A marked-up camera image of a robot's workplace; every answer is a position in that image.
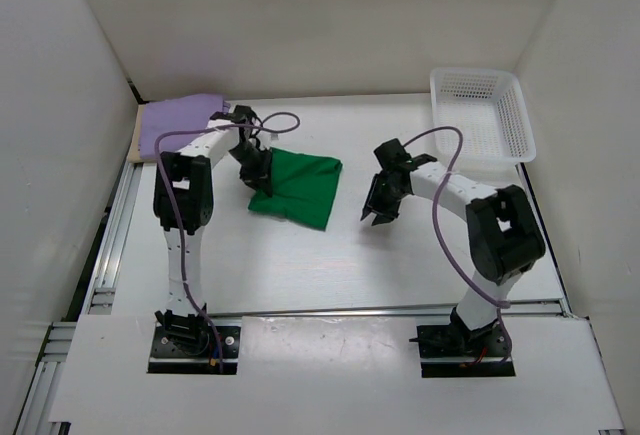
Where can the aluminium frame rail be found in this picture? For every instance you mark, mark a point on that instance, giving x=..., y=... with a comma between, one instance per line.
x=94, y=294

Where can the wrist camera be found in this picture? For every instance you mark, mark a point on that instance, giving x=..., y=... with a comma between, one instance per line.
x=393, y=157
x=240, y=115

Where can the white plastic basket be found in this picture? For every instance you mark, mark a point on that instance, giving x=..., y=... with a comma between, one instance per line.
x=489, y=108

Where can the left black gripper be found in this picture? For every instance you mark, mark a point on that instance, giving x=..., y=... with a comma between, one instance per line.
x=261, y=176

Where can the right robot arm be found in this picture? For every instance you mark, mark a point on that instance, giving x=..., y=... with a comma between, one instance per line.
x=504, y=238

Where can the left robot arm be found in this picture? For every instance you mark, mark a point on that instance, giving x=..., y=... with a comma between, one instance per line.
x=184, y=204

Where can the purple t shirt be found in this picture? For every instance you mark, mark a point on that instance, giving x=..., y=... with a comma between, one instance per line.
x=181, y=114

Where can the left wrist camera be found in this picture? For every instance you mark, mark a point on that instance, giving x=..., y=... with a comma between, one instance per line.
x=240, y=115

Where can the beige t shirt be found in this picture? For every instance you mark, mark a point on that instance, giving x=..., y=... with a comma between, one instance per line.
x=133, y=155

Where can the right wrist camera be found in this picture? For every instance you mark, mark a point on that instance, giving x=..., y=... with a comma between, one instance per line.
x=393, y=157

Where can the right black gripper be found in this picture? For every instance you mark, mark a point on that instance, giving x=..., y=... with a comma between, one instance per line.
x=376, y=205

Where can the green t shirt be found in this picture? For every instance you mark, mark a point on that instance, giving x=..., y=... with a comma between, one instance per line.
x=304, y=188

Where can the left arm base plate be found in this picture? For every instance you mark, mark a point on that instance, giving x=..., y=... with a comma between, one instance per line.
x=170, y=356

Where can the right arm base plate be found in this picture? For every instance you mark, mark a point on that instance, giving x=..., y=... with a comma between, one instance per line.
x=445, y=353

